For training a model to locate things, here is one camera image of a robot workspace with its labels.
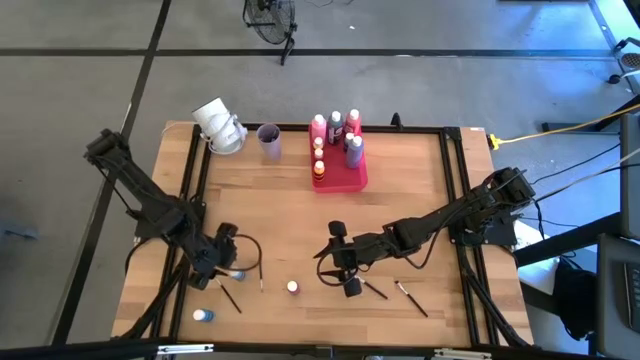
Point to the magenta black-taped paint bottle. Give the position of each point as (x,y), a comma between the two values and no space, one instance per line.
(293,287)

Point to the blue paint bottle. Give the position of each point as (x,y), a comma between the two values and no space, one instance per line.
(239,275)
(202,315)

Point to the tall red paint bottle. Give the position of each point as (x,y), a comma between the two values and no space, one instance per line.
(352,122)

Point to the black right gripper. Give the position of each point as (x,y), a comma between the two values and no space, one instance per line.
(347,257)

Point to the small green paint bottle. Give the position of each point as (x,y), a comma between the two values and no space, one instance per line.
(348,137)

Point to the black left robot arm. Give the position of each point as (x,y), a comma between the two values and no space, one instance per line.
(150,200)

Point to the tall pink paint bottle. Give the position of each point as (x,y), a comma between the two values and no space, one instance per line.
(318,127)

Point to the white paper towel roll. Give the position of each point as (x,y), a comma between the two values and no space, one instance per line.
(220,125)

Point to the black floor fan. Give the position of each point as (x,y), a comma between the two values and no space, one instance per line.
(270,20)

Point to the computer keyboard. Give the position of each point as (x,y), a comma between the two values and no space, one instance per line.
(633,290)

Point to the black camera box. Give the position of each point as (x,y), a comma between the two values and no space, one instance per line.
(324,351)

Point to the grey flat panel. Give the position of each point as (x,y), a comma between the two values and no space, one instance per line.
(631,175)

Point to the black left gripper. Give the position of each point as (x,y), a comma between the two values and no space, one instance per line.
(220,250)

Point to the tall lavender paint bottle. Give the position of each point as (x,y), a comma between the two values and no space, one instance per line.
(355,150)

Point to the black overhead frame beam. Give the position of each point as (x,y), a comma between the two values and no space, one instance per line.
(75,350)

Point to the black curved bracket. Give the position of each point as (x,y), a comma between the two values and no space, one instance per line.
(396,120)

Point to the black aluminium table frame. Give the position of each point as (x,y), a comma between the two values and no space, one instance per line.
(425,129)

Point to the tall grey paint bottle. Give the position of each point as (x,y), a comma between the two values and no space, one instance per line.
(335,127)

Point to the small red paint bottle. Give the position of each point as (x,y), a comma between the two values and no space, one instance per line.
(318,154)

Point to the yellow black-banded paint bottle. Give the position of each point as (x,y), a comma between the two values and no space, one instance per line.
(318,143)

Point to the silver beam bracket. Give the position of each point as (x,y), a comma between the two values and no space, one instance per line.
(462,354)
(185,349)

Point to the desk with keyboard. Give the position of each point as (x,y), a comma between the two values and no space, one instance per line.
(615,300)

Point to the lavender plastic cup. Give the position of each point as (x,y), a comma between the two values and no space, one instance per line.
(269,142)

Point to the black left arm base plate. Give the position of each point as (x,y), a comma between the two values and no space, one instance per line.
(145,230)

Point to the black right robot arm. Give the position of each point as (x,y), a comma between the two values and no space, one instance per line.
(450,215)

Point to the pink plastic bin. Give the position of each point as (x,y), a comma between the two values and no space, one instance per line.
(345,182)

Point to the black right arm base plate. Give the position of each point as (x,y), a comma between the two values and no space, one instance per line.
(502,237)

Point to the black bag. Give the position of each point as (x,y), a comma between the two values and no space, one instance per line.
(575,300)

